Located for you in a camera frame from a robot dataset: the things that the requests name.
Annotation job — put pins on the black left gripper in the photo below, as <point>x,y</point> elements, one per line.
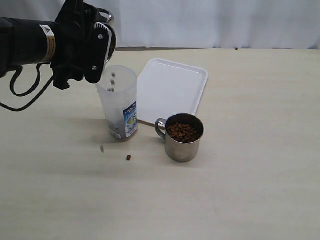
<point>77,56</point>

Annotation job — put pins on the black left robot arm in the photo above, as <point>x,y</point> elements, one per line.
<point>25,42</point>

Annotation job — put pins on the clear plastic container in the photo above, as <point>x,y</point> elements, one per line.
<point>117,91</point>

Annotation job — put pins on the white plastic tray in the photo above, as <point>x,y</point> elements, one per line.
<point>166,88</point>

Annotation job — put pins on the white backdrop curtain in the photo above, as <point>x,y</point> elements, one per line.
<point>206,24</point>

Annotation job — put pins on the right steel mug with kibble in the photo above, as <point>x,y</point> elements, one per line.
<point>182,134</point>

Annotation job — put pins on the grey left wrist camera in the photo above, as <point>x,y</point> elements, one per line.
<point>105,38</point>

